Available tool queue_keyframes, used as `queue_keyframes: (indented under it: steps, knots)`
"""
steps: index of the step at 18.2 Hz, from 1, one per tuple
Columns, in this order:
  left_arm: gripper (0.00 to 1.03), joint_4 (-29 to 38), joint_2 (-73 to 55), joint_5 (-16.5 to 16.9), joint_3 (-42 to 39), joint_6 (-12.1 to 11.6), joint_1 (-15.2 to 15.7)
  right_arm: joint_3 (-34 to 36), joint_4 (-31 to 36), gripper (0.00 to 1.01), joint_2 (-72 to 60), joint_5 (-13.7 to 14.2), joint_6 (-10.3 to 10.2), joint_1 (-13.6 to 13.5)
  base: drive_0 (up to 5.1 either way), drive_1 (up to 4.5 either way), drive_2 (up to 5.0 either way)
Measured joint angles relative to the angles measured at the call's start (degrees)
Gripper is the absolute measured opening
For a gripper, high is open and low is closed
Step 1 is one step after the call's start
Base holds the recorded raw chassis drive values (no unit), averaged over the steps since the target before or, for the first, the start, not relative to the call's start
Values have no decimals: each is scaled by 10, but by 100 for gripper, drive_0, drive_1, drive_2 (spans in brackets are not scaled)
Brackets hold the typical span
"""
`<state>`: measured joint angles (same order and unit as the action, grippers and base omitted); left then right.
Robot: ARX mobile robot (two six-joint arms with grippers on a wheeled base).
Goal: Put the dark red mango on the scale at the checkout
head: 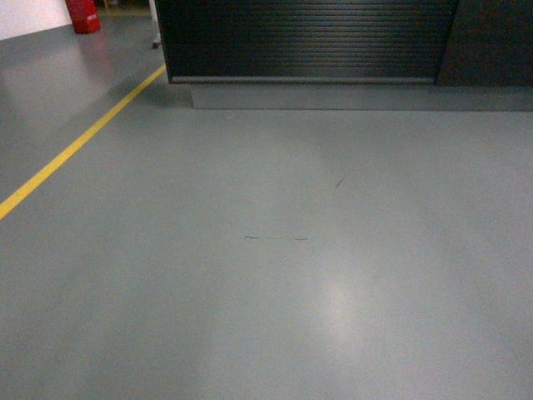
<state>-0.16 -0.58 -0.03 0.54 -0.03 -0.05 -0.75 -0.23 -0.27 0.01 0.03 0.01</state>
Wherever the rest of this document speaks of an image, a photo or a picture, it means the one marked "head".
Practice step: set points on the black checkout counter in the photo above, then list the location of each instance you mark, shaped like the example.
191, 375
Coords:
351, 55

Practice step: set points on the red fire extinguisher box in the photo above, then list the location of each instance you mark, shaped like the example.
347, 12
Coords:
83, 14

